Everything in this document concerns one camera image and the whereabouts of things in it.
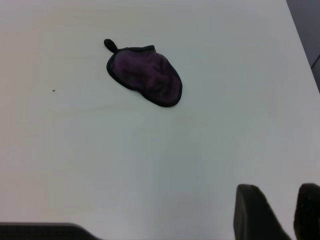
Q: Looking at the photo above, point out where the dark rounded base plate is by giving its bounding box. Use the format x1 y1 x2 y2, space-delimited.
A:
0 221 102 240

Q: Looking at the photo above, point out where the purple cloth with black trim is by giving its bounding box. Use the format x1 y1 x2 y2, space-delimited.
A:
103 38 184 108

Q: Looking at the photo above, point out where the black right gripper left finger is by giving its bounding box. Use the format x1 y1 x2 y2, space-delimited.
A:
233 183 293 240

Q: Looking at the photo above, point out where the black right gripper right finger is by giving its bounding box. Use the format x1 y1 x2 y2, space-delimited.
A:
293 183 320 240

